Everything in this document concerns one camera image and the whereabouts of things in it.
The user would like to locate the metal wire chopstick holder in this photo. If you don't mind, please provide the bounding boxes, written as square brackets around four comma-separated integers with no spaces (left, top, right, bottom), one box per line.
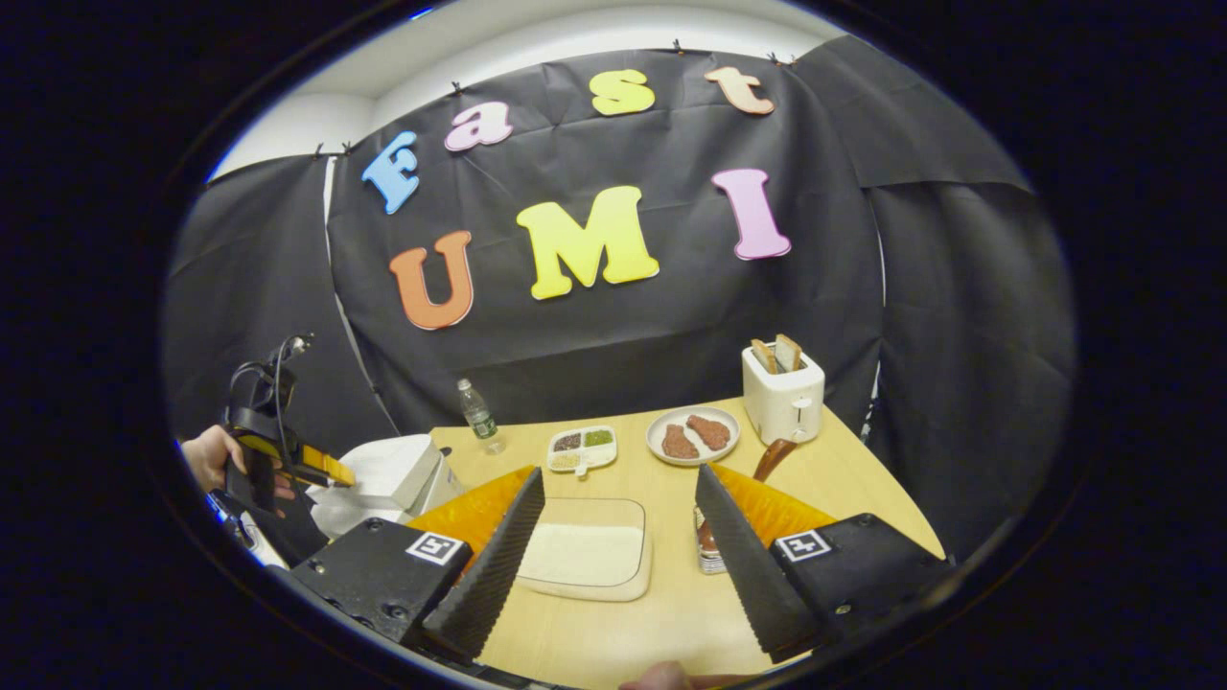
[692,505,729,576]

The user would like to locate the brown wooden spoon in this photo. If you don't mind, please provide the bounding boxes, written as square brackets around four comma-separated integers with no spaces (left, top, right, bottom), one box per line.
[697,438,799,559]

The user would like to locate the white rice cooker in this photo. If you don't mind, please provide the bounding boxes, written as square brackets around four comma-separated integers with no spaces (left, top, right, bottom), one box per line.
[307,434,464,540]

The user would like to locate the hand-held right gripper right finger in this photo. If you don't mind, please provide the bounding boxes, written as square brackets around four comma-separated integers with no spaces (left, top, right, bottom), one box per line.
[695,464,955,664]

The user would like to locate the white oval plate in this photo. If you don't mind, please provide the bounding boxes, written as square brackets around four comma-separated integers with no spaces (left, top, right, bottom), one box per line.
[645,406,742,468]

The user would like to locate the white divided dish of beans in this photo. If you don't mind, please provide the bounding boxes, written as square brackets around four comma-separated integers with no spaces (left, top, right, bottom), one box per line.
[546,425,619,477]

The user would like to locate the clear tray of rice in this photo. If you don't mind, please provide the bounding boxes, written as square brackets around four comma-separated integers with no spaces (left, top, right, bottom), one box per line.
[516,497,654,603]

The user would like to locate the white toaster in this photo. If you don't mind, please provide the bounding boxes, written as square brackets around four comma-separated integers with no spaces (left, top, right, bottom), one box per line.
[741,343,826,446]

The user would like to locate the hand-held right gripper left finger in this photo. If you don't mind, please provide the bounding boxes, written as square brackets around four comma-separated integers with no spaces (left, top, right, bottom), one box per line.
[288,467,547,664]

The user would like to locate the clear plastic water bottle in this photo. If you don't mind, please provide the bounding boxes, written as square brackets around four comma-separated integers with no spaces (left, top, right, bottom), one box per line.
[456,378,507,456]

